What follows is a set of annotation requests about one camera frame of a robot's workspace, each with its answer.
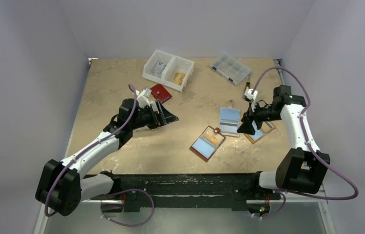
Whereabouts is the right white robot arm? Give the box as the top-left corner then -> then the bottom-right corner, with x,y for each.
237,85 -> 330,198

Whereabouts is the small white plastic bin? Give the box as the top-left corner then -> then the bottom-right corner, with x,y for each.
131,113 -> 140,130

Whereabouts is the red leather card holder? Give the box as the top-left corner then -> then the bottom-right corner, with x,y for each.
150,84 -> 172,103

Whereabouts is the blue card white tray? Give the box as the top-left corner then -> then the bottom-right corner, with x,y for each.
218,99 -> 240,137

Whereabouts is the purple cable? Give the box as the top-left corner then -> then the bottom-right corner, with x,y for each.
251,67 -> 360,220
44,84 -> 155,228

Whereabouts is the gold card in bin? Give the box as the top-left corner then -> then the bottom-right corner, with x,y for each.
173,73 -> 186,86

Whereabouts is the patterned card in bin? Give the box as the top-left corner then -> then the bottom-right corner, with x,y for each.
152,61 -> 167,78

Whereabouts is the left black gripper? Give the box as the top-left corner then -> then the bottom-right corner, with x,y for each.
130,100 -> 177,130

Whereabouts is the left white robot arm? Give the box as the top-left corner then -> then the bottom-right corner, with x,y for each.
35,98 -> 179,217

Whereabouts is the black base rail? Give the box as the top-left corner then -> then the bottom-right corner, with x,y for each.
90,174 -> 281,212

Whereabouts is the tan leather card holder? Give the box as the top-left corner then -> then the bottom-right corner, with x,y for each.
190,126 -> 226,162

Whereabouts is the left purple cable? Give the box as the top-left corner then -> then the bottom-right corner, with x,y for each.
44,84 -> 155,228

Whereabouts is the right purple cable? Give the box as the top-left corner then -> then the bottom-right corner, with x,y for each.
251,67 -> 360,220

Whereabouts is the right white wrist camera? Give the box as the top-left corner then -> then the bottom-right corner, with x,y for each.
243,88 -> 258,103

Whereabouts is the clear plastic organizer box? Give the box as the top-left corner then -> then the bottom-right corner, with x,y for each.
210,52 -> 251,85

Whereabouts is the white two-compartment bin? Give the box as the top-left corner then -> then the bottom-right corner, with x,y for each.
142,49 -> 195,92

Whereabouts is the orange card in holder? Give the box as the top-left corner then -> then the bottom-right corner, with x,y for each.
202,128 -> 225,147

